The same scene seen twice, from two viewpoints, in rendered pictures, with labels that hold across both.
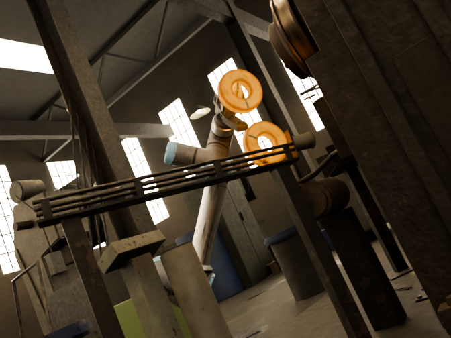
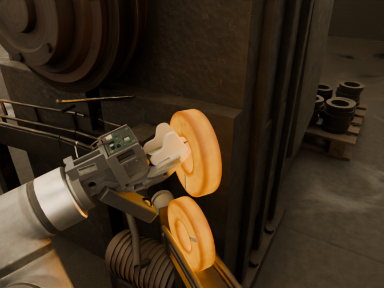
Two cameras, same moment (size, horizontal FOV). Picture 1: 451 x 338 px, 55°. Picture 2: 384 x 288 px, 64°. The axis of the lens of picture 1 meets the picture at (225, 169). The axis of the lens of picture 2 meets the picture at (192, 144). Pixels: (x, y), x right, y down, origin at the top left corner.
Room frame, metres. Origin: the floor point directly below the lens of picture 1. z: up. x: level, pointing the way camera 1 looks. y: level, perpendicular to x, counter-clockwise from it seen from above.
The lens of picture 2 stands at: (1.41, 0.32, 1.20)
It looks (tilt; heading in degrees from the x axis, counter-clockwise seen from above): 30 degrees down; 268
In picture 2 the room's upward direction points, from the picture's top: straight up
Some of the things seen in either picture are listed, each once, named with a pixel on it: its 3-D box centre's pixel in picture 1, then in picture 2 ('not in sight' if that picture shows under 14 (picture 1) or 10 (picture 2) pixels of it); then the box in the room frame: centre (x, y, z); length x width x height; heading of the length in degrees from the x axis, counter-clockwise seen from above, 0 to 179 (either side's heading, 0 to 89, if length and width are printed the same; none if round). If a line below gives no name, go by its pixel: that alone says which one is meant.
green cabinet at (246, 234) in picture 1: (229, 228); not in sight; (5.63, 0.27, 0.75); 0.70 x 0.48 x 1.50; 149
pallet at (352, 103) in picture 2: not in sight; (287, 96); (0.53, -2.13, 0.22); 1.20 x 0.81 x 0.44; 147
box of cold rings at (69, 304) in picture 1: (125, 302); not in sight; (4.80, 1.59, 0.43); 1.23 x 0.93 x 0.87; 147
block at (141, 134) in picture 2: (342, 123); (146, 165); (1.52, -0.45, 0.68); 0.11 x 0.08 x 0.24; 59
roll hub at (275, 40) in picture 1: (291, 49); (20, 4); (1.78, -0.47, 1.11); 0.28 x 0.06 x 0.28; 149
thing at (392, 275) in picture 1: (368, 206); not in sight; (2.32, -0.60, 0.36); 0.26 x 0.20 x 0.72; 4
